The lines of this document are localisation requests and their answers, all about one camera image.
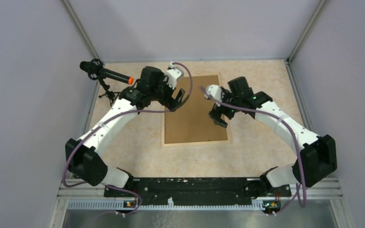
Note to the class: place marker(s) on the black tripod microphone stand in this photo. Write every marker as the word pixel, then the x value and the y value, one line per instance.
pixel 111 95

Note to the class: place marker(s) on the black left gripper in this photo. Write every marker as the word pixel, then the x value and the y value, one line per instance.
pixel 169 102

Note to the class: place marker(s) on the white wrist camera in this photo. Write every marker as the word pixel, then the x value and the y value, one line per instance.
pixel 214 91
pixel 173 75

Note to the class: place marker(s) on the aluminium front rail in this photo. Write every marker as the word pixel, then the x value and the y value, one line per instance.
pixel 84 196

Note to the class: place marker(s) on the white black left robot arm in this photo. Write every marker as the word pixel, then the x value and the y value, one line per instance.
pixel 85 155

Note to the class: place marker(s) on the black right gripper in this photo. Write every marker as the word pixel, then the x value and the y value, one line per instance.
pixel 216 114

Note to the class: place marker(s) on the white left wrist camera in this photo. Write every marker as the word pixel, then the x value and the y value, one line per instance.
pixel 173 75

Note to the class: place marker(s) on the white wooden picture frame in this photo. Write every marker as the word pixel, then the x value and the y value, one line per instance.
pixel 190 125

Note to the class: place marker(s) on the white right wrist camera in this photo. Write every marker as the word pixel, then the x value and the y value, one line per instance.
pixel 214 91

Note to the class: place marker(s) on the black microphone orange tip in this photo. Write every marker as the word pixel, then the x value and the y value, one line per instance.
pixel 95 71

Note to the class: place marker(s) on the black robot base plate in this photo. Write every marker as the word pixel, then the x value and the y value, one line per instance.
pixel 203 191

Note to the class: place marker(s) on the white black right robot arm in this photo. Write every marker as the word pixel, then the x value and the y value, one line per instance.
pixel 316 154

